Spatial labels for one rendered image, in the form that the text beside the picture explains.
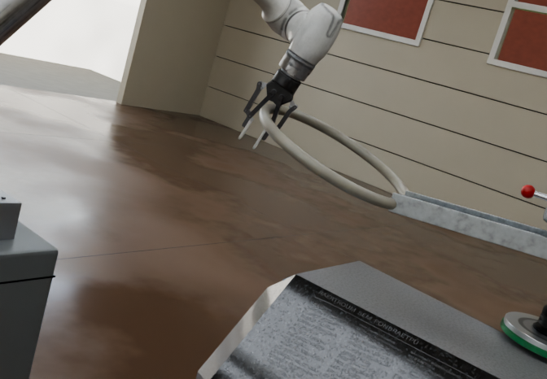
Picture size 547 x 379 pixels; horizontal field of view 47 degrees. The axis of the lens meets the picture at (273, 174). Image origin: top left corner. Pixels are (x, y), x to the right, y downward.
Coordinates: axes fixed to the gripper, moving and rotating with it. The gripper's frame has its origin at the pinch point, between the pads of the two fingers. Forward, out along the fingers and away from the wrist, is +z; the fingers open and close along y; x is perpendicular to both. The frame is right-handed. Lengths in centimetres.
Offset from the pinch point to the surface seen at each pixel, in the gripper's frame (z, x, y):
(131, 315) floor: 119, 71, -7
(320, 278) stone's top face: 12.8, -32.6, 35.3
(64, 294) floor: 128, 70, -37
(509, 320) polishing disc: -5, -31, 78
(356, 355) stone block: 15, -52, 48
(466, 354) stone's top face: 2, -50, 67
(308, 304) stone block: 16, -42, 35
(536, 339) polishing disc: -6, -39, 82
